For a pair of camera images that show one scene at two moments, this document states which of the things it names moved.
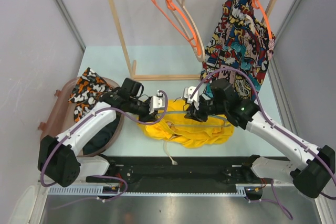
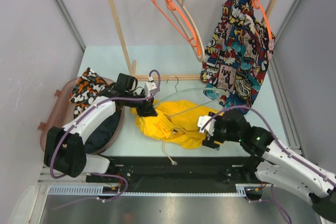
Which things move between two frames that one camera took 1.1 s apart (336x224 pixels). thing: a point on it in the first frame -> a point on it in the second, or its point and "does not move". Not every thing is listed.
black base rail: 220,171 does not move
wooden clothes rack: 131,66 does not move
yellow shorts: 172,124 does not move
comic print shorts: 241,40 does not move
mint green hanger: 229,125 -> 176,91
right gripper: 195,112 -> 209,142
